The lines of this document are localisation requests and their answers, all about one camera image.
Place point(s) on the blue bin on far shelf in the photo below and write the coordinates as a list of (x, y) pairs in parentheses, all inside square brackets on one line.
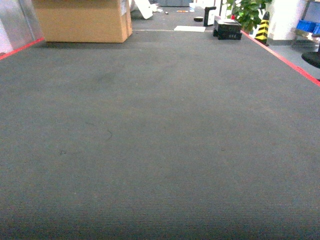
[(309, 26)]

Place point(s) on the white flat sheet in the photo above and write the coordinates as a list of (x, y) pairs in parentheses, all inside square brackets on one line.
[(185, 28)]

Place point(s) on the black equipment box stack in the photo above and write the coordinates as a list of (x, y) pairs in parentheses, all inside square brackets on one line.
[(227, 29)]

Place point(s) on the white foam board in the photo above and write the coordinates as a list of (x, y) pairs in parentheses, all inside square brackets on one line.
[(144, 8)]

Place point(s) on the black upright stand device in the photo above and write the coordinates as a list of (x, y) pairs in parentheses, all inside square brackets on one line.
[(209, 16)]

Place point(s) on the yellow black traffic cone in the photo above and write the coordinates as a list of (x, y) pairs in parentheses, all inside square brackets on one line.
[(262, 32)]

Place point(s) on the green potted plant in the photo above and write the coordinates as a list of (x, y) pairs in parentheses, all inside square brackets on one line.
[(247, 12)]

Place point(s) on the large cardboard box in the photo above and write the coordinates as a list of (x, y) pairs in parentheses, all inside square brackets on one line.
[(84, 21)]

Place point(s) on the black office chair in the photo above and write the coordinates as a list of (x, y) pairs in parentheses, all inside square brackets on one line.
[(312, 58)]

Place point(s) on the red left conveyor rail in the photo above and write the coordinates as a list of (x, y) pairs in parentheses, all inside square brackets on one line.
[(6, 55)]

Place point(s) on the red conveyor side rail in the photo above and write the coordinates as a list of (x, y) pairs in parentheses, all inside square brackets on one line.
[(284, 60)]

